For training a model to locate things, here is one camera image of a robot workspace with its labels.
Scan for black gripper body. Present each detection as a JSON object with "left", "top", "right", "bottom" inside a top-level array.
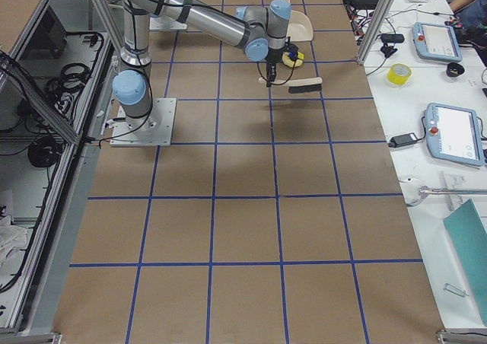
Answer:
[{"left": 266, "top": 36, "right": 290, "bottom": 77}]

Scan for beige plastic dustpan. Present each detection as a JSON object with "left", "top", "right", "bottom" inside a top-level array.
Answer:
[{"left": 285, "top": 0, "right": 314, "bottom": 43}]

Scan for beige brush black bristles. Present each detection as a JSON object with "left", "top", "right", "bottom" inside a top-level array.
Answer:
[{"left": 258, "top": 77, "right": 323, "bottom": 94}]

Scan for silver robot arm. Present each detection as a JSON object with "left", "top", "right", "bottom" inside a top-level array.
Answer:
[{"left": 120, "top": 0, "right": 291, "bottom": 88}]

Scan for yellow tape roll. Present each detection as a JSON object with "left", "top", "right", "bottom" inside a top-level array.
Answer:
[{"left": 387, "top": 63, "right": 412, "bottom": 86}]

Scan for black power adapter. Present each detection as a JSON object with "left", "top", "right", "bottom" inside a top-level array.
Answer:
[{"left": 388, "top": 132, "right": 419, "bottom": 148}]

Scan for far blue teach pendant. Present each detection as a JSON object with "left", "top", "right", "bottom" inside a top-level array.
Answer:
[{"left": 412, "top": 22, "right": 463, "bottom": 62}]

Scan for blue teach pendant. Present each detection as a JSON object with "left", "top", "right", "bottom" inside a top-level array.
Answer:
[
  {"left": 425, "top": 103, "right": 485, "bottom": 167},
  {"left": 412, "top": 22, "right": 463, "bottom": 62}
]

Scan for small black bowl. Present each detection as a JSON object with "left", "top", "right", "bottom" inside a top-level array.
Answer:
[{"left": 445, "top": 62, "right": 465, "bottom": 78}]

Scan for near blue teach pendant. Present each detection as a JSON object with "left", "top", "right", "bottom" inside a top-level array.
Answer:
[{"left": 425, "top": 103, "right": 485, "bottom": 167}]

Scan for teal board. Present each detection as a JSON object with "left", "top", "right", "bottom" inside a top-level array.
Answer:
[{"left": 444, "top": 199, "right": 486, "bottom": 325}]

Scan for white crumpled cloth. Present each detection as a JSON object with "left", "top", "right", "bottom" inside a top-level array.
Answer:
[{"left": 0, "top": 190, "right": 27, "bottom": 280}]

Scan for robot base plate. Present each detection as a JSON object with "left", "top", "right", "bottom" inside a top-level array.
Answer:
[
  {"left": 110, "top": 98, "right": 177, "bottom": 147},
  {"left": 149, "top": 16, "right": 187, "bottom": 32}
]

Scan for aluminium frame post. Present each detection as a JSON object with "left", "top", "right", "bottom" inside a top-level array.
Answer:
[{"left": 356, "top": 0, "right": 394, "bottom": 65}]

